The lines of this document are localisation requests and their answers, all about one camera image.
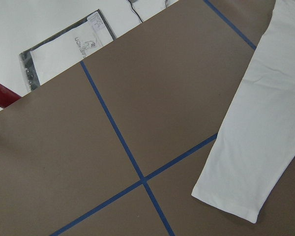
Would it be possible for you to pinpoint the red cylinder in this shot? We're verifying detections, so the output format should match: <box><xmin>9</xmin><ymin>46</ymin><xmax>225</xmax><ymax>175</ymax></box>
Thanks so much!
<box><xmin>0</xmin><ymin>84</ymin><xmax>21</xmax><ymax>108</ymax></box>

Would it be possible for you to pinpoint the black cable on table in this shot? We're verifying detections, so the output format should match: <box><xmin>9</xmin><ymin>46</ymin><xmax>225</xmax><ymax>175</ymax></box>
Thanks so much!
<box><xmin>127</xmin><ymin>0</ymin><xmax>144</xmax><ymax>24</ymax></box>

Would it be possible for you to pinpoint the white printed t-shirt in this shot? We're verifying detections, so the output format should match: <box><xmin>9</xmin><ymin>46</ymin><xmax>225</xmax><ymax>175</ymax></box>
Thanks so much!
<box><xmin>192</xmin><ymin>0</ymin><xmax>295</xmax><ymax>223</ymax></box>

